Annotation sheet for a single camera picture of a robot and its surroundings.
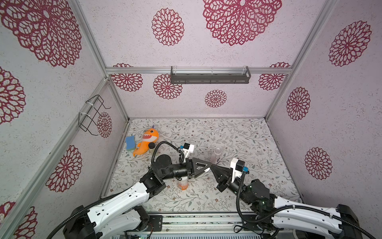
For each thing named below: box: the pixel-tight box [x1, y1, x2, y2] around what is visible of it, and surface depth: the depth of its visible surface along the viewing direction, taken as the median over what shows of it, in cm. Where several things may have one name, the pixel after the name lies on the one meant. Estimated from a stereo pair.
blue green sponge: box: [125, 135, 136, 151], surface depth 105 cm
